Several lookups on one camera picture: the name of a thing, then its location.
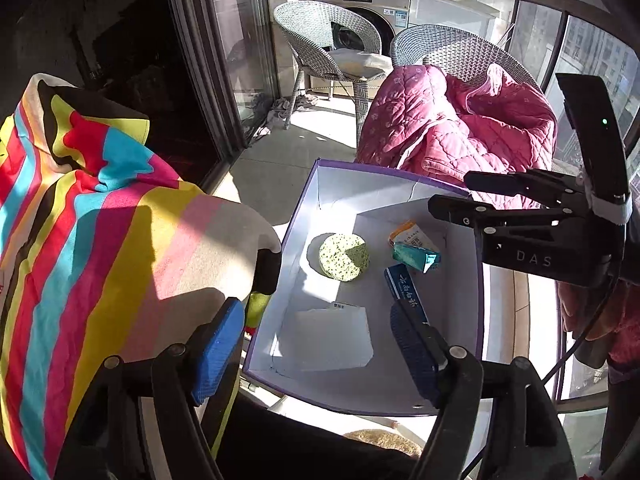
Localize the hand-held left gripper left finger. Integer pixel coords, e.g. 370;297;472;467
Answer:
60;297;248;480

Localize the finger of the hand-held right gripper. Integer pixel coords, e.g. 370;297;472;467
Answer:
463;168;587;200
426;193;568;235

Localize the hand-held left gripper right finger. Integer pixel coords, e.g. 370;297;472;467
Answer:
389;301;577;480

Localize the purple and white cardboard box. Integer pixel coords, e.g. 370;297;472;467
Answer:
241;159;486;417

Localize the person's right forearm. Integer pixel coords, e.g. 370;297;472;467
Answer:
556;275;640;376

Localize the orange and white packet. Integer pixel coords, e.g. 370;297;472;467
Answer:
388;220;436;253

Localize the small teal box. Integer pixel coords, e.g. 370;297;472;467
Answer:
392;241;442;274

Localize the blue toothpaste box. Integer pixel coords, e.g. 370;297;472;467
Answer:
383;264;431;326

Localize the pink quilted blanket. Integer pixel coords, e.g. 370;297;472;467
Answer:
357;62;558;211

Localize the white paper sheet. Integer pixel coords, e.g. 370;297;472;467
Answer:
272;301;375;372

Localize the round straw mat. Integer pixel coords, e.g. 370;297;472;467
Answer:
345;429;423;458

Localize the grey wicker chair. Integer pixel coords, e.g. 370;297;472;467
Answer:
273;1;383;131
390;25;547;108

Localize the multicoloured striped cloth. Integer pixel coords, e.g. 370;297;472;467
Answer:
0;73;282;480

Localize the pale seat cushion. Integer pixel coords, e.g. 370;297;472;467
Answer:
330;49;393;81

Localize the white cabinet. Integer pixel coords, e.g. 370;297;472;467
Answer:
407;0;512;47

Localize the grey floor rag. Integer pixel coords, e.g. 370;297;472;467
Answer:
255;92;318;138

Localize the white washing machine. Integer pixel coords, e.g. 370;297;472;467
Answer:
301;0;413;58

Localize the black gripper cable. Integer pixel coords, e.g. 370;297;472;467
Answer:
542;255;626;386

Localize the dark window frame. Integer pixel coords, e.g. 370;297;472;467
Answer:
505;0;640;171

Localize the dark sliding door frame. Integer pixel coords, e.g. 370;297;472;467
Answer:
165;0;281;163

